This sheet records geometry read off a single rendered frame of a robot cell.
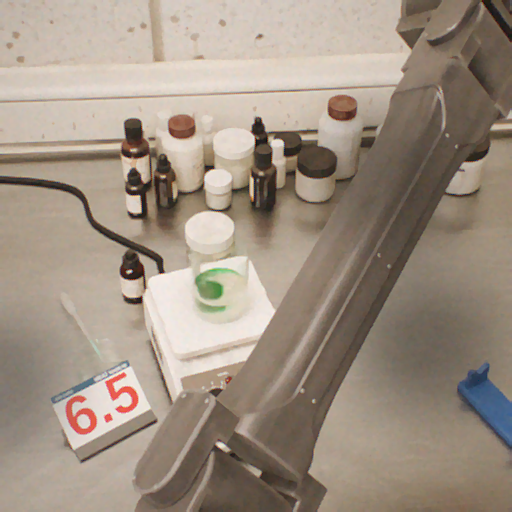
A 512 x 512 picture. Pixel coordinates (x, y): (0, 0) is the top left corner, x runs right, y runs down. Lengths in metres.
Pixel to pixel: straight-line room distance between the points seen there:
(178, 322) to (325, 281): 0.39
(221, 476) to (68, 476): 0.44
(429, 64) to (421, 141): 0.07
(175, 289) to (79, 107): 0.39
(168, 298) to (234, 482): 0.46
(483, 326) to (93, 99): 0.60
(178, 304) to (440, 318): 0.32
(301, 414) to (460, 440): 0.45
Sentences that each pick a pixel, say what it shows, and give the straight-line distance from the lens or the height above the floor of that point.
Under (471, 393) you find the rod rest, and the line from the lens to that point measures 1.03.
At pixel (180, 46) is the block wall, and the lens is 1.30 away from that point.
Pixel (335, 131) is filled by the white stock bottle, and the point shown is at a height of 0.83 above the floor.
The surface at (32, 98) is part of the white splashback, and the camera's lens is 1.30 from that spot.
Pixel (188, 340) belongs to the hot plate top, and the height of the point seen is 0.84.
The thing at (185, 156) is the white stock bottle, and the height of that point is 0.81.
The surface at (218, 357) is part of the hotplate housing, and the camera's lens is 0.95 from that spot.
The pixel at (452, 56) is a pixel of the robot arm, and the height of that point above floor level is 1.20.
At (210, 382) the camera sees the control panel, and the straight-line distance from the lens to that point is 0.94.
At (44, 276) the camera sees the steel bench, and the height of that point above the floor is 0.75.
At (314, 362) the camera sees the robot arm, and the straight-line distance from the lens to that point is 0.57.
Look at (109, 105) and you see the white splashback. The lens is 1.29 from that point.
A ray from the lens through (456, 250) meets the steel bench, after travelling 1.19.
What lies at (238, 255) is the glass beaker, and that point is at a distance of 0.95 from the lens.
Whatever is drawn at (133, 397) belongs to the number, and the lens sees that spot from 0.99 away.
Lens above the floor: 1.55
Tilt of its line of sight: 44 degrees down
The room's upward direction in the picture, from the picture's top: 1 degrees clockwise
